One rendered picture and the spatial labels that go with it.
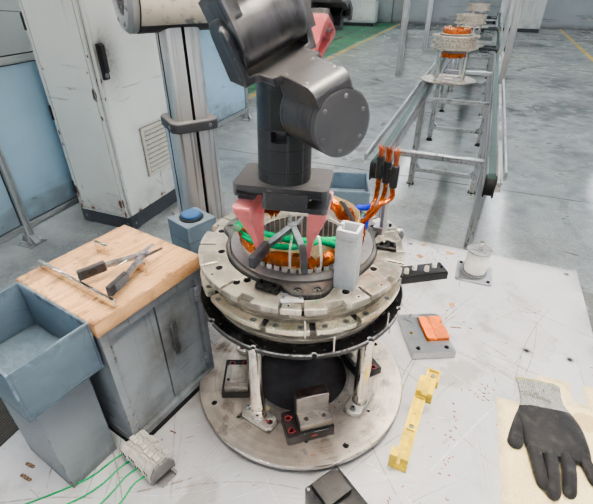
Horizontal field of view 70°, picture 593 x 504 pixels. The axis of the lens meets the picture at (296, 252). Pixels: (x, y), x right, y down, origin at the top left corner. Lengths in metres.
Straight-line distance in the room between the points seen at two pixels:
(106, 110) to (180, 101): 1.80
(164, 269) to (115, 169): 2.23
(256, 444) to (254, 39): 0.60
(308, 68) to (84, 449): 0.64
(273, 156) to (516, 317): 0.82
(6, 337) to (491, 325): 0.94
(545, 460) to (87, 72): 2.61
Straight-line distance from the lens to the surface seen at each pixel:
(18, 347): 0.77
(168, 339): 0.75
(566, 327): 1.15
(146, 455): 0.77
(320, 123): 0.36
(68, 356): 0.64
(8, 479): 0.89
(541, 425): 0.90
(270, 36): 0.40
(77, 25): 2.74
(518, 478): 0.84
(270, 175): 0.45
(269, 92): 0.42
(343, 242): 0.54
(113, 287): 0.63
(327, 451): 0.76
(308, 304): 0.55
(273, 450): 0.76
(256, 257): 0.49
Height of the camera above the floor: 1.45
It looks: 33 degrees down
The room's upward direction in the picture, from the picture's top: straight up
